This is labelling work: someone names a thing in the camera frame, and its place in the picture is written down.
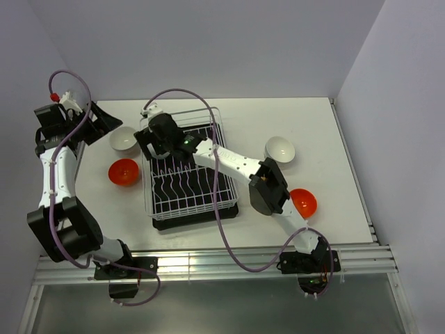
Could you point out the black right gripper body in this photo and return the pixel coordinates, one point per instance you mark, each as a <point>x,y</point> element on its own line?
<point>164,146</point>

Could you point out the orange plastic bowl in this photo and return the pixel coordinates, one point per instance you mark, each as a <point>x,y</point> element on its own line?
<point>305,202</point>
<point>124,172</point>

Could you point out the orange plastic bowl left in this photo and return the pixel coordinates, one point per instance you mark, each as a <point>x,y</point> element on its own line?
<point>124,172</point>

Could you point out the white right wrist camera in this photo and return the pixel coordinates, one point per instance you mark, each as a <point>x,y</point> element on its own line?
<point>150,111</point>

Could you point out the aluminium frame rail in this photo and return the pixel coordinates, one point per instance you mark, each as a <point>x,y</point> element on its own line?
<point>216,264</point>

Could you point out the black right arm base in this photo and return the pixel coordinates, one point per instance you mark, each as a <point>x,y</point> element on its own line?
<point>317,269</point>

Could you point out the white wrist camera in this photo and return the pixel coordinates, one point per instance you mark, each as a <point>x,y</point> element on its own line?
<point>72,100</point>
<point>150,111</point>

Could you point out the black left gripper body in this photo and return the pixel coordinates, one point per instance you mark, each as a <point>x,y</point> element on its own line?
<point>88,132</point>

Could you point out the white ceramic bowl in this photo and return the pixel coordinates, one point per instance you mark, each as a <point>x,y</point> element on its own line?
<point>122,140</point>
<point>281,151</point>

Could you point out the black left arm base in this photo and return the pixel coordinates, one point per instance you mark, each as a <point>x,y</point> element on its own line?
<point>123,283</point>

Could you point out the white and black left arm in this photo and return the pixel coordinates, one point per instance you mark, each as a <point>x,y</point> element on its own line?
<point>61,223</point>

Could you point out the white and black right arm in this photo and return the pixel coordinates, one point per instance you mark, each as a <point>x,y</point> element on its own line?
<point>268,189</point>

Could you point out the white wire dish rack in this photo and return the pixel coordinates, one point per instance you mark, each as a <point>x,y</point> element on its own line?
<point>198,121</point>

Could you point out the orange plastic bowl right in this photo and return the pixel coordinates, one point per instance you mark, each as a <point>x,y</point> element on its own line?
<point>305,202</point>

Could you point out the black drip tray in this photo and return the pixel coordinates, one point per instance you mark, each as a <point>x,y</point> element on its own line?
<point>178,194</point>

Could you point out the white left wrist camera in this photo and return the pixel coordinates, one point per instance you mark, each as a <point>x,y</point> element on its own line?
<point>72,100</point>

